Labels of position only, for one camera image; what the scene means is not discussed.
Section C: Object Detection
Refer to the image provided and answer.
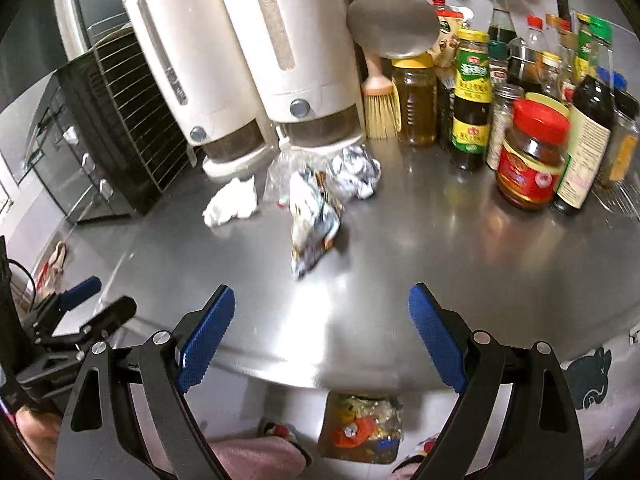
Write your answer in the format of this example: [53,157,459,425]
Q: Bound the black wire oven rack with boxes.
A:
[87,25,203,196]

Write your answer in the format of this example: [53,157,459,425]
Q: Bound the silver lid spice jar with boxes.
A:
[486,84,526,171]

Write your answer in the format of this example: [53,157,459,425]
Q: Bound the steel spatula with wooden handle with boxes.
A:
[346,0,441,60]

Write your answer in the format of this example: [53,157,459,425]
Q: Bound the white tissue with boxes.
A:
[202,175,258,228]

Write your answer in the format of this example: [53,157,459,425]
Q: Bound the white grain dispenser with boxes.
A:
[210,0,368,156]

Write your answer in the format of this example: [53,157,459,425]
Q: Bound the seasoning packet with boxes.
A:
[432,5,473,68]

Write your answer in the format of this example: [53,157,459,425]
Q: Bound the clear bottle with red cap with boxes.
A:
[525,15,546,56]

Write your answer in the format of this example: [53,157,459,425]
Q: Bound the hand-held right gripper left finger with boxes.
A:
[54,284,236,480]

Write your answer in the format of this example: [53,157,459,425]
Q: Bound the green lid spice jar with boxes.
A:
[487,40,512,86]

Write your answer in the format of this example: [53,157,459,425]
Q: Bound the steel wire rack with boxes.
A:
[592,182,640,216]

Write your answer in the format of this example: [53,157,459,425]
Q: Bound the steel top oil cruet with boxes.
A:
[510,40,543,93]

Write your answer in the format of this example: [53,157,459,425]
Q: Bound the person's pink trouser leg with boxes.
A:
[207,435,306,480]

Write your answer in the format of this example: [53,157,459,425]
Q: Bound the black lid jar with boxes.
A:
[595,92,640,191]

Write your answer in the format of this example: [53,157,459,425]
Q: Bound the yellow lid jar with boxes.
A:
[525,91,571,108]

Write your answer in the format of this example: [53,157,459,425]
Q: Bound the tall yellow cap sauce bottle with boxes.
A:
[486,0,521,43]

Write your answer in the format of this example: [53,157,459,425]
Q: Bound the black cable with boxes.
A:
[7,259,38,311]

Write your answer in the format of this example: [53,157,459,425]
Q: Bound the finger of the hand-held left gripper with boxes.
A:
[55,296,138,348]
[27,276,102,333]

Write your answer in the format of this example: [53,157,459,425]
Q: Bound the green label sauce bottle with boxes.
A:
[450,29,493,171]

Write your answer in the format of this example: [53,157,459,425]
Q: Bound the orange cap bottle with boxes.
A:
[545,12,573,56]

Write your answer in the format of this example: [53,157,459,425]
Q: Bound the grey trash bin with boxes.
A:
[317,391,405,461]

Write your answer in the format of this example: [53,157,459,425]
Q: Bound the beige red cloth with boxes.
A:
[37,240,68,301]

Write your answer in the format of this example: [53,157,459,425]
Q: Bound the yellow bristle brush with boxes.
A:
[361,50,400,141]

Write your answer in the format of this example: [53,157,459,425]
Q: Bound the amber oil jar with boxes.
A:
[391,55,440,147]

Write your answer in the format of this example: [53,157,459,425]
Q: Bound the red lid sauce jar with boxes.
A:
[495,99,572,212]

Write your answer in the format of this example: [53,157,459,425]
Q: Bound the cat print cloth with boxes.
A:
[560,335,640,480]

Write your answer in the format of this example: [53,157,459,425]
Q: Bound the person's left hand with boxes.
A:
[17,410,62,476]

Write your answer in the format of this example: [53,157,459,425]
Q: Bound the red white slipper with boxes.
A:
[392,437,441,478]
[257,420,313,466]

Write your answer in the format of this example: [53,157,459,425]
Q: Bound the white dispenser with wooden lid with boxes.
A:
[121,0,268,178]

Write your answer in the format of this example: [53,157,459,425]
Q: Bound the clear plastic bag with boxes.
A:
[262,147,331,206]

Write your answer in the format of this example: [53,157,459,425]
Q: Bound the silver brown snack packet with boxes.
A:
[289,169,346,281]

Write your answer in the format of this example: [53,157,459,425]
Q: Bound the large dark soy sauce bottle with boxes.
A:
[552,16,616,217]

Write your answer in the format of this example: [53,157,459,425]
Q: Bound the black toaster oven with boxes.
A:
[22,52,166,226]

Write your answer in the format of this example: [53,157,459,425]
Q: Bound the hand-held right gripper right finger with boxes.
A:
[407,282,586,480]

